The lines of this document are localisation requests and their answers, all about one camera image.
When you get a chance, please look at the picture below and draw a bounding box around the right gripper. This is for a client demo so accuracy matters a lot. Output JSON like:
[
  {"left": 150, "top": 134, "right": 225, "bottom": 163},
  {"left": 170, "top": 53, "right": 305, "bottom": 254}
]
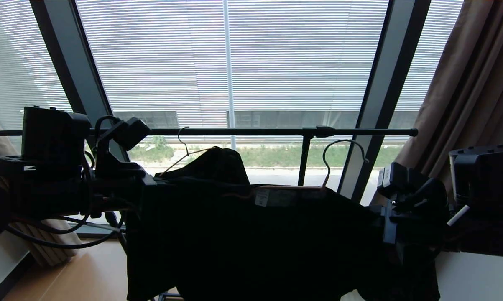
[{"left": 379, "top": 200, "right": 446, "bottom": 266}]

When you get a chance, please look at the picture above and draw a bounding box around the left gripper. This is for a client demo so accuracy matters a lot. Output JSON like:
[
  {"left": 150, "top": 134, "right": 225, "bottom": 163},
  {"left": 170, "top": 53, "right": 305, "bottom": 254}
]
[{"left": 86, "top": 164, "right": 158, "bottom": 212}]

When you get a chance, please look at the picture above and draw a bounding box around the pink clothes hanger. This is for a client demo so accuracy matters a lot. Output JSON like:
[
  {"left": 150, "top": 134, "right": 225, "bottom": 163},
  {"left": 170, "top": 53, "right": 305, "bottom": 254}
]
[
  {"left": 222, "top": 139, "right": 370, "bottom": 200},
  {"left": 158, "top": 126, "right": 219, "bottom": 177}
]

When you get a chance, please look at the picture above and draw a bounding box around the black garment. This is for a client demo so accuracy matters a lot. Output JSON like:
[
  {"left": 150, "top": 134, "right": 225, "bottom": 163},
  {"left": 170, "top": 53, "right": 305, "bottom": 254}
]
[
  {"left": 125, "top": 176, "right": 441, "bottom": 301},
  {"left": 156, "top": 146, "right": 252, "bottom": 187}
]

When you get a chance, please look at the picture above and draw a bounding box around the black clothes rack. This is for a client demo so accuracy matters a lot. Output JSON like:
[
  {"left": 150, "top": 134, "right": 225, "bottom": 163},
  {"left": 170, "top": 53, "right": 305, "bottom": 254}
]
[{"left": 0, "top": 125, "right": 419, "bottom": 301}]

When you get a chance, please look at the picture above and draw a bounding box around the brown curtain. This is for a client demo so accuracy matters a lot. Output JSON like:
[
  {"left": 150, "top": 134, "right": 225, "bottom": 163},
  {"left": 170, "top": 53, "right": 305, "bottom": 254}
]
[
  {"left": 370, "top": 0, "right": 503, "bottom": 206},
  {"left": 0, "top": 100, "right": 83, "bottom": 268}
]

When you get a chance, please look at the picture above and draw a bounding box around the window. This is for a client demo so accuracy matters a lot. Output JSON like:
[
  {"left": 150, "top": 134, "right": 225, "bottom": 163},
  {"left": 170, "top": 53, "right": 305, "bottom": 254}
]
[{"left": 0, "top": 0, "right": 464, "bottom": 239}]

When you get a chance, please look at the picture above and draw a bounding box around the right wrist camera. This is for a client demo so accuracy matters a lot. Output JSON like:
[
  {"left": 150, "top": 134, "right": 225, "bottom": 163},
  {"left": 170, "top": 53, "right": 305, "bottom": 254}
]
[{"left": 376, "top": 162, "right": 449, "bottom": 206}]

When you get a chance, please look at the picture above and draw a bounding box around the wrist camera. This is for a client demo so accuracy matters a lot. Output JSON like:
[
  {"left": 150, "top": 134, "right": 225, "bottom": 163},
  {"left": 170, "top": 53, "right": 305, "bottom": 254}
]
[
  {"left": 94, "top": 116, "right": 152, "bottom": 167},
  {"left": 376, "top": 162, "right": 449, "bottom": 206}
]

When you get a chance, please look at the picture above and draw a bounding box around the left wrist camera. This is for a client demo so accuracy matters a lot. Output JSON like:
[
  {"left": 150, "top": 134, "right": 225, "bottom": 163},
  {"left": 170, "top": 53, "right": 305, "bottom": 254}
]
[{"left": 94, "top": 116, "right": 152, "bottom": 167}]

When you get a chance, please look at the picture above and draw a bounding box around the black cable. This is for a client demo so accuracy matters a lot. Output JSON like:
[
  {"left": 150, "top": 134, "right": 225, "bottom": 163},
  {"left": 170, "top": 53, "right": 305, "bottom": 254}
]
[{"left": 4, "top": 211, "right": 128, "bottom": 250}]

